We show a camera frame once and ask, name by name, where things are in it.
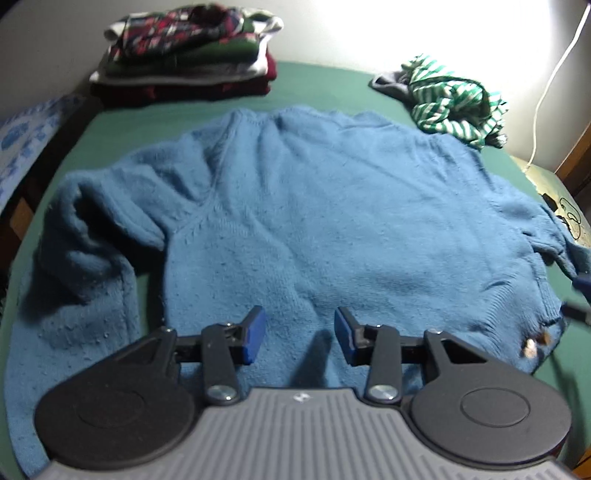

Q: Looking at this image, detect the stack of folded clothes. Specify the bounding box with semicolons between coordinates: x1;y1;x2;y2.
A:
111;9;284;66

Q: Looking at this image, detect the grey cloth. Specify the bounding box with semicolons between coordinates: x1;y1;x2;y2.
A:
369;70;413;101

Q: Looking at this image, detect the blue patterned towel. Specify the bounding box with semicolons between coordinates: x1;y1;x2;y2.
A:
0;92;88;208

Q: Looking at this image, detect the red navy plaid shirt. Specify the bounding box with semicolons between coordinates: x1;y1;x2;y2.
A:
104;4;245;58

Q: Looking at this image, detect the thin black cable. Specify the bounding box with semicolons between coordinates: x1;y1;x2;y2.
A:
556;196;583;241

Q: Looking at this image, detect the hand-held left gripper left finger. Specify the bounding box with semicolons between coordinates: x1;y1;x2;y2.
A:
106;305;267;408

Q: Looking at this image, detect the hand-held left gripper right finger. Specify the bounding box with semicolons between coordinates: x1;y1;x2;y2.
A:
334;307;502;408

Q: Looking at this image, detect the white folded garment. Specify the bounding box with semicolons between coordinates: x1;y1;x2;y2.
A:
90;51;269;86

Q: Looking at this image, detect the white power cable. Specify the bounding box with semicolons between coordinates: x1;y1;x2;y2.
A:
526;4;591;172

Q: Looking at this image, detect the blue knit sweater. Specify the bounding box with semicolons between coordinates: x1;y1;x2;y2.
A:
7;105;591;480

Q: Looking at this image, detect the green white striped shirt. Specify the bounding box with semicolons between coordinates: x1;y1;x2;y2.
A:
399;54;509;149

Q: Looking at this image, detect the maroon folded garment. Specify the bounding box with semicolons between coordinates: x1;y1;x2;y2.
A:
90;51;278;110

